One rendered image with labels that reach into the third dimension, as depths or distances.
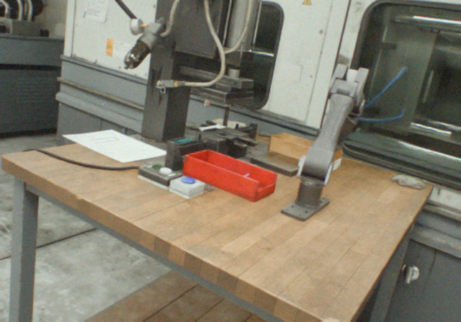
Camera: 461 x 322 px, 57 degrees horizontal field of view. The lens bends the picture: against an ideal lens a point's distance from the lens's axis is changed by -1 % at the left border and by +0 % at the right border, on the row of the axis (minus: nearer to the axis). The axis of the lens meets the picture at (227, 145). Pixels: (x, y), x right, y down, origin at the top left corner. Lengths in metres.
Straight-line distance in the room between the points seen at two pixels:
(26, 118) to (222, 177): 3.50
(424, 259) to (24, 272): 1.47
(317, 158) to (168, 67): 0.65
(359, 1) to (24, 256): 1.52
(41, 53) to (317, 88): 3.10
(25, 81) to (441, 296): 3.77
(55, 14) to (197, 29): 5.90
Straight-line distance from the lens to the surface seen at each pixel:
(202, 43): 1.45
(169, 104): 1.55
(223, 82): 1.43
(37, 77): 4.51
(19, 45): 4.38
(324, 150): 1.18
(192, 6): 1.48
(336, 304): 0.83
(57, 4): 7.24
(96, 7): 3.00
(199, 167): 1.24
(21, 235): 1.37
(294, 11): 2.06
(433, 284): 1.97
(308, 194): 1.17
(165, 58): 1.54
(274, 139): 1.64
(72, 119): 3.18
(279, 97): 2.07
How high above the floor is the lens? 1.33
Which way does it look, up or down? 15 degrees down
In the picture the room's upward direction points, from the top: 10 degrees clockwise
